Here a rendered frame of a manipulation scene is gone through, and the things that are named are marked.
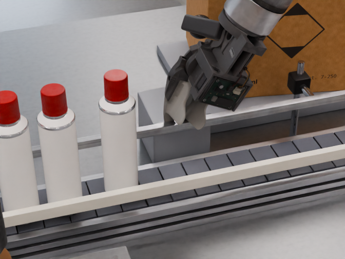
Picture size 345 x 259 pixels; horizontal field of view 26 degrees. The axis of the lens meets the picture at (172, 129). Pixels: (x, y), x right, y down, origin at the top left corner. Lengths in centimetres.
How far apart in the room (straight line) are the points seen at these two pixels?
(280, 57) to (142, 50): 34
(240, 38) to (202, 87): 8
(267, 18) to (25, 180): 39
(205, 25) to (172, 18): 62
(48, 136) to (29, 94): 45
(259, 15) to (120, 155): 28
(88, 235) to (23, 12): 78
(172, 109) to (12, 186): 26
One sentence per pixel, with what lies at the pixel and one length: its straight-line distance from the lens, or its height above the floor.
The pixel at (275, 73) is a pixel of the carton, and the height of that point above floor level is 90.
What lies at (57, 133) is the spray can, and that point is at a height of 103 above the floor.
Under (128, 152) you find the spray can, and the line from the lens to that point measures 107.
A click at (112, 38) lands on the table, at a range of 162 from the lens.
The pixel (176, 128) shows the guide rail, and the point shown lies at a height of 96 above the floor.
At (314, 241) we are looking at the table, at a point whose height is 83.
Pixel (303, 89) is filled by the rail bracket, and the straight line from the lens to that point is 123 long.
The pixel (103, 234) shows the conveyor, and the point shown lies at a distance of 111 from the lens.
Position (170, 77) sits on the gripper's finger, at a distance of 109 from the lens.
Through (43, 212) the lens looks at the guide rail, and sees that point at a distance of 107.
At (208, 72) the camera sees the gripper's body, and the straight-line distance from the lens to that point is 102.
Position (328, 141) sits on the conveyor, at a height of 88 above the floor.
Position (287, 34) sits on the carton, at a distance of 134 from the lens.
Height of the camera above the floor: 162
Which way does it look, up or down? 36 degrees down
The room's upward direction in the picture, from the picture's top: straight up
